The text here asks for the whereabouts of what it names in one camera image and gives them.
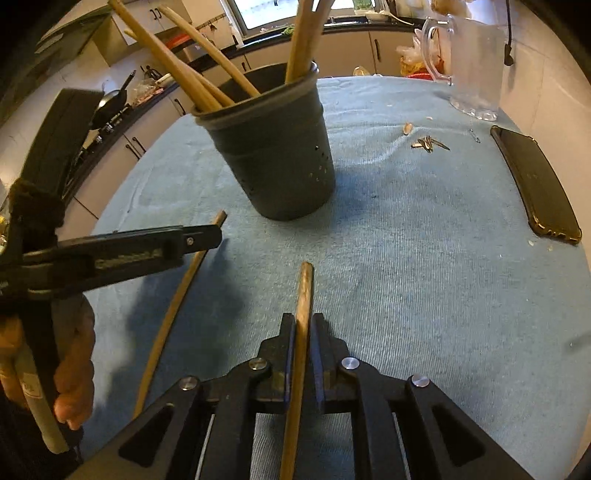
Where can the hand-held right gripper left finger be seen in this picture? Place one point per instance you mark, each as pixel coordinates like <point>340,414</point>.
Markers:
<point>289,369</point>

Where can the range hood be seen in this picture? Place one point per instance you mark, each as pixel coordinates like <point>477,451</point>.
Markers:
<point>69,32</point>

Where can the gas stove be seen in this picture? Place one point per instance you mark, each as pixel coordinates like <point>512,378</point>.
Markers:
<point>99,138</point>

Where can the kitchen window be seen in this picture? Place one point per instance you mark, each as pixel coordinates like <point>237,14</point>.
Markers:
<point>258,11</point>

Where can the light wooden chopstick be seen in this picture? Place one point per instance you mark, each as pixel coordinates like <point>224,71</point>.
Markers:
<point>157,50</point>
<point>304,295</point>
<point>221,97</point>
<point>300,37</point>
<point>318,23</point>

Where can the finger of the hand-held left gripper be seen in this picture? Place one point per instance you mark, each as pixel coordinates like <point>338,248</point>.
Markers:
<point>138,251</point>

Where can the pile of seed husks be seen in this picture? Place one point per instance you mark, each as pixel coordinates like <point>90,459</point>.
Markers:
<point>429,144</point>

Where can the white dish with ladle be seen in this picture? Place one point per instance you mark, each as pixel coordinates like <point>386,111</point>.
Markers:
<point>383,17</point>

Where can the dark green chopstick holder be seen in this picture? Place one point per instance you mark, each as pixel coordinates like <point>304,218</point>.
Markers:
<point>277,161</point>

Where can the black wok with lid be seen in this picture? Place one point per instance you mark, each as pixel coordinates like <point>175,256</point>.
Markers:
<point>111,101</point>

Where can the small metal clip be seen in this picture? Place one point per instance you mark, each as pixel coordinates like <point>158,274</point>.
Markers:
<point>474,135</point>

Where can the black smartphone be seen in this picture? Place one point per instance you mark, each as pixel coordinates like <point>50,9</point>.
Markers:
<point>535,184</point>

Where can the crumpled plastic bag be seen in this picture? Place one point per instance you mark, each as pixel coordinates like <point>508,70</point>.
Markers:
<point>145,90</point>

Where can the red plastic basket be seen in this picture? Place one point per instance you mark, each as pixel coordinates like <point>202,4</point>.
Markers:
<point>178,44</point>

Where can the yellow plastic bag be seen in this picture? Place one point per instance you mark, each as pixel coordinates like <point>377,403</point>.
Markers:
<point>361,71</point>

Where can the small utensil hook strip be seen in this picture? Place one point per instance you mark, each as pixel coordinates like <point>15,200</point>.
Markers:
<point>210,26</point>

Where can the red plastic basin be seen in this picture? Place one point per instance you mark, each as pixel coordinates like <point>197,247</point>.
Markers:
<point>415,70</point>

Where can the beige wall cabinets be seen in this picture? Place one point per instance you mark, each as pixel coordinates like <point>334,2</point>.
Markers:
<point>138,18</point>

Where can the clear glass pitcher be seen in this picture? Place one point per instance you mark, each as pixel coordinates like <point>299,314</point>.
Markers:
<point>480,69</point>

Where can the curved wooden chopstick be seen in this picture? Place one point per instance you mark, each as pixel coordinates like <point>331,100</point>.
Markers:
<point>207,46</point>
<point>171,318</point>

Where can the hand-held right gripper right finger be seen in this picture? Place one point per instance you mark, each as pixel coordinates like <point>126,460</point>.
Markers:
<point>318,369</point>

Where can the blue table cloth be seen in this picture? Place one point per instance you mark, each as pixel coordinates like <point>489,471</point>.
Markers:
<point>415,277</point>

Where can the person's left hand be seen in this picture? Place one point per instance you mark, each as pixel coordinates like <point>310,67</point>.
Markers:
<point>76,360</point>

